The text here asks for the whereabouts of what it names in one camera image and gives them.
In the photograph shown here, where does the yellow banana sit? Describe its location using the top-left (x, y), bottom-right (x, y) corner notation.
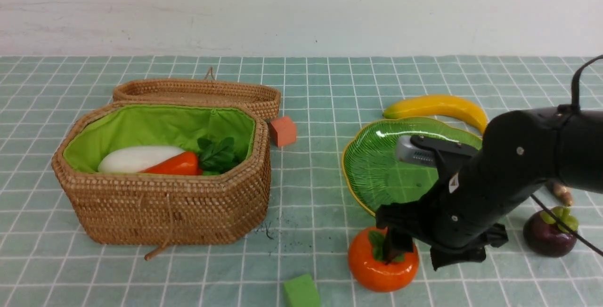
top-left (383, 95), bottom-right (488, 134)

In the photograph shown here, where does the white radish with leaves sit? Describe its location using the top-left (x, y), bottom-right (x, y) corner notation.
top-left (98, 137), bottom-right (249, 177)

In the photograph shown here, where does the purple eggplant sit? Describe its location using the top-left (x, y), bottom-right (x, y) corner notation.
top-left (545, 182), bottom-right (574, 207)

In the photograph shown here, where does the orange foam cube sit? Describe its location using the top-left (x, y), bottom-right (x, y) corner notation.
top-left (268, 115), bottom-right (297, 147)

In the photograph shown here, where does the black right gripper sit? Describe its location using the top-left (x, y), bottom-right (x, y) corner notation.
top-left (375, 172), bottom-right (509, 270)

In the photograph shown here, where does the woven wicker basket green lining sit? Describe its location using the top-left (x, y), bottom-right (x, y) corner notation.
top-left (51, 101), bottom-right (272, 246)

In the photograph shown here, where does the green checkered tablecloth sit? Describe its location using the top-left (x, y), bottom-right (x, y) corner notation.
top-left (0, 56), bottom-right (602, 307)

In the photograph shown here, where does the orange carrot with leaves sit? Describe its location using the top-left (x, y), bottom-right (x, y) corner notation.
top-left (140, 151), bottom-right (204, 176)

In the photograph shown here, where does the woven wicker basket lid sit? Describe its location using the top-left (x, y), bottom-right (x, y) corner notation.
top-left (113, 67), bottom-right (281, 120)

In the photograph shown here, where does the green foam cube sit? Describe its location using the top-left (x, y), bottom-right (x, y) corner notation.
top-left (284, 274), bottom-right (322, 307)

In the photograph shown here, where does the green leaf-shaped glass plate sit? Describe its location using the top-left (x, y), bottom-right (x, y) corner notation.
top-left (341, 117), bottom-right (482, 216)

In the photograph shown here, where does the orange persimmon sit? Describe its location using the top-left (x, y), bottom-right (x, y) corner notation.
top-left (348, 227), bottom-right (420, 292)

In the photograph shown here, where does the dark purple mangosteen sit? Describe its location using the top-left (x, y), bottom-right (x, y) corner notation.
top-left (523, 206), bottom-right (579, 258)

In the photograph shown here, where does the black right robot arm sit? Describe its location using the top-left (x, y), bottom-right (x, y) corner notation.
top-left (375, 105), bottom-right (602, 270)

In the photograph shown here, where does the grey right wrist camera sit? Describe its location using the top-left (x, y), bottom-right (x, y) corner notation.
top-left (395, 134), bottom-right (479, 180)

